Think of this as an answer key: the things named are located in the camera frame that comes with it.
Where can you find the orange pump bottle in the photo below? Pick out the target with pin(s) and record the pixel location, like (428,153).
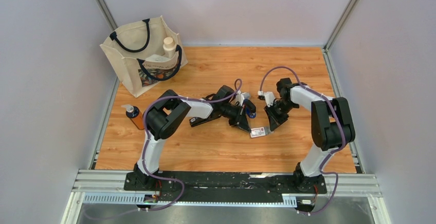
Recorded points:
(135,115)

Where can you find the blue tape dispenser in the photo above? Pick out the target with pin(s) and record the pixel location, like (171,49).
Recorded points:
(250,109)

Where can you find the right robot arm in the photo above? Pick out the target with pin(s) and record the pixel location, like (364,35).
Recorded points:
(332,127)

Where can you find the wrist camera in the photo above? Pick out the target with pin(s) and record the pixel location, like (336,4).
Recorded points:
(241,97)
(268,97)

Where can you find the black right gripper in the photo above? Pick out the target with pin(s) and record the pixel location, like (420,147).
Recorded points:
(274,120)

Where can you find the cream canvas tote bag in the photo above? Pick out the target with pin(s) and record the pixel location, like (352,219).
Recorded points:
(129,45)

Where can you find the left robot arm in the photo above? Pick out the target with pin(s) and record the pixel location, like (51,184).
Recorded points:
(164,117)

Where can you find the red white staple box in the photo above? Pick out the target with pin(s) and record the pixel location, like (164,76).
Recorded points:
(260,132)

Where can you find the black stapler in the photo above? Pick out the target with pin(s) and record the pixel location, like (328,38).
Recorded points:
(196,121)

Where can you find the white paper in bag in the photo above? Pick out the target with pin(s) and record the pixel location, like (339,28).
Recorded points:
(157,59)

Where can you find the aluminium rail frame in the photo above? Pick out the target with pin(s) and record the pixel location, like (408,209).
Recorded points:
(99,196)

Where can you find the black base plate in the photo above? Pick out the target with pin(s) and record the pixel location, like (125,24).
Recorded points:
(228,187)

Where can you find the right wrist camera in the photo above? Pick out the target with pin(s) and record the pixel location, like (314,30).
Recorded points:
(268,97)

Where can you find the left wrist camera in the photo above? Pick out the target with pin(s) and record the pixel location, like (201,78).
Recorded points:
(241,97)

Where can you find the beige bottle in bag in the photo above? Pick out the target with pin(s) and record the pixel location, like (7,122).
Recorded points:
(169,46)

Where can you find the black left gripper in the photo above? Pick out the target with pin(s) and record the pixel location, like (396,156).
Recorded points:
(240,120)

